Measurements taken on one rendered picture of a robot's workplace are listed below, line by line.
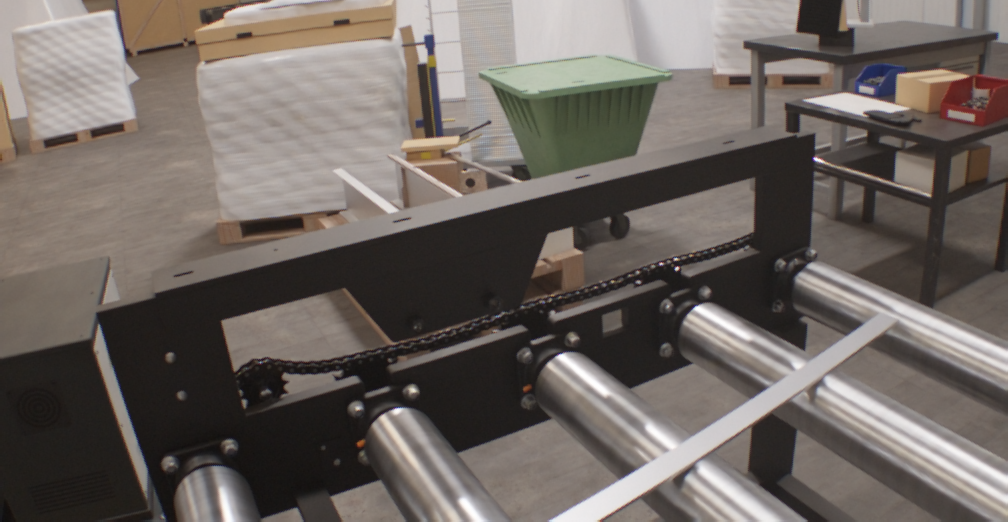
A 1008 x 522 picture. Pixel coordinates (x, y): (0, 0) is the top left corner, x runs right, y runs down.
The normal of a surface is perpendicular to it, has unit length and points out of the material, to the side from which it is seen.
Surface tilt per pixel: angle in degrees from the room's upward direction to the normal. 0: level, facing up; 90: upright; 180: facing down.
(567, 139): 101
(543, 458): 0
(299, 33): 90
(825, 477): 0
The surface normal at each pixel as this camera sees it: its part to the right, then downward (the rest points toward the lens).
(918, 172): -0.83, 0.25
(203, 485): -0.12, -0.92
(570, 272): 0.47, 0.27
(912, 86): -0.96, 0.17
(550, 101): 0.33, 0.48
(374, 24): 0.12, 0.34
